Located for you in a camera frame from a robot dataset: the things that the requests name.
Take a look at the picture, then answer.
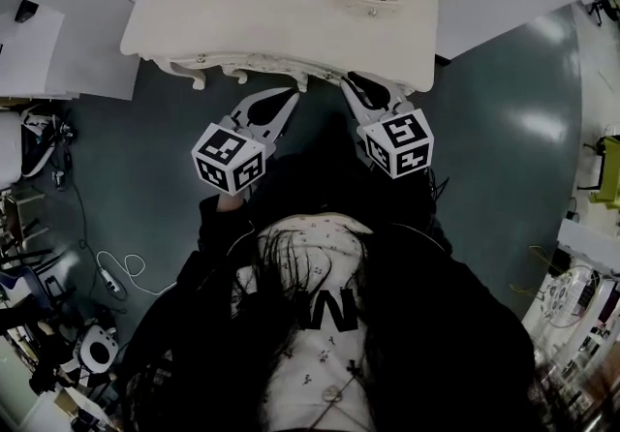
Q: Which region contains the white power cable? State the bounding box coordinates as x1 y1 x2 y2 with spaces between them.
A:
96 249 178 296

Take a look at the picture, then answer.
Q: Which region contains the yellow cable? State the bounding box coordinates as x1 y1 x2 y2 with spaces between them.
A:
507 244 556 298

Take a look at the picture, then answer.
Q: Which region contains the person's left forearm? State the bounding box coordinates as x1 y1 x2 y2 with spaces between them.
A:
197 193 256 276

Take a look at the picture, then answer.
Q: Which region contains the white flat table board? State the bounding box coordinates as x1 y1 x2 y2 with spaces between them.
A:
0 0 142 103

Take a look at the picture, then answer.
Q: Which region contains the small black box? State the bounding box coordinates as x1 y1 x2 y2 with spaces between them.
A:
14 0 40 25

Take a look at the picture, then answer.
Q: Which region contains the cream vanity table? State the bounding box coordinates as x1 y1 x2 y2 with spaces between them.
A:
119 0 440 94

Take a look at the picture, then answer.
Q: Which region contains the black stand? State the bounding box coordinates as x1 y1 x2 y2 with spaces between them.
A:
586 0 620 28

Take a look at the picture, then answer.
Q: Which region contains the person's torso in dark jacket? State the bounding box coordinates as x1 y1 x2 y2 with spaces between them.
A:
118 148 539 432

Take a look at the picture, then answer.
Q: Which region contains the white round speaker-like device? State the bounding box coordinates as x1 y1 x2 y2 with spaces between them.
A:
71 322 121 377

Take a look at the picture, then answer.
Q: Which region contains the thin black floor cable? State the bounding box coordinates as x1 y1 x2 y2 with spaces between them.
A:
61 143 104 260

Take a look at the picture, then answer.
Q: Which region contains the green chair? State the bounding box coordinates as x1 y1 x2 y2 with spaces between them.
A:
583 133 620 209

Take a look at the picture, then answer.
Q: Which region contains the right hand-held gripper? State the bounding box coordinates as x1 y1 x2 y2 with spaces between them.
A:
339 71 435 180

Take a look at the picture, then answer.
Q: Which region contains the white power strip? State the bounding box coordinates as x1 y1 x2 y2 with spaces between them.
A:
98 265 121 293

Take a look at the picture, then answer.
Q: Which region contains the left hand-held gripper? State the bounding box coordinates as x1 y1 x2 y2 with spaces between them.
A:
191 86 301 198

